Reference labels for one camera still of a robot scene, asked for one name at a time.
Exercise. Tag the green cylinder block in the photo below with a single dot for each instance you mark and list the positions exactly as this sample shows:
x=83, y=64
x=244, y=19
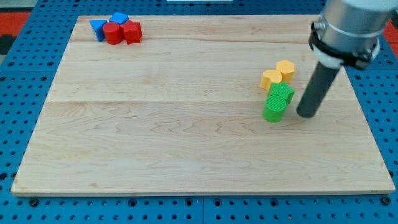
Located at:
x=274, y=108

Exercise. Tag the yellow heart block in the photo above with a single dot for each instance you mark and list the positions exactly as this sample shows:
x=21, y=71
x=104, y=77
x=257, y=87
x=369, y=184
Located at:
x=269, y=77

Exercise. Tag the wooden board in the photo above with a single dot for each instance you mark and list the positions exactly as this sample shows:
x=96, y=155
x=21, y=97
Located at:
x=180, y=113

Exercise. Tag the blue cube block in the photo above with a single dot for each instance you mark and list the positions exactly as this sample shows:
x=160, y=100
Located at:
x=119, y=18

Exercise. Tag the yellow hexagon block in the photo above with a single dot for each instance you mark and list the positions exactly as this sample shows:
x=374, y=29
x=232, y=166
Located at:
x=287, y=69

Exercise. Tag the green star block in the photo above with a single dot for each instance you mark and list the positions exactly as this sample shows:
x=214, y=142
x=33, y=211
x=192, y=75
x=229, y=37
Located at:
x=283, y=90

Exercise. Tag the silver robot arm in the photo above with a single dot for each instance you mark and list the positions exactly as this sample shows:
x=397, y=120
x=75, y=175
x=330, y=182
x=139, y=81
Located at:
x=347, y=32

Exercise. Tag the blue triangle block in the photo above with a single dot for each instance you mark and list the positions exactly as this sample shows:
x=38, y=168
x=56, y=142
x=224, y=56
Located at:
x=97, y=26

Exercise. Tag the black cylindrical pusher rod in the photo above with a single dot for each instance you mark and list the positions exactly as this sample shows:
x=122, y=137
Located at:
x=317, y=88

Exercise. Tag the red star block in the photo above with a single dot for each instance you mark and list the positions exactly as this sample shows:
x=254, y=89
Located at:
x=131, y=32

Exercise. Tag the red cylinder block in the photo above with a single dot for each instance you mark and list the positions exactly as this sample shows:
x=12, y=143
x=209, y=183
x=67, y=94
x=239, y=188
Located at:
x=112, y=33

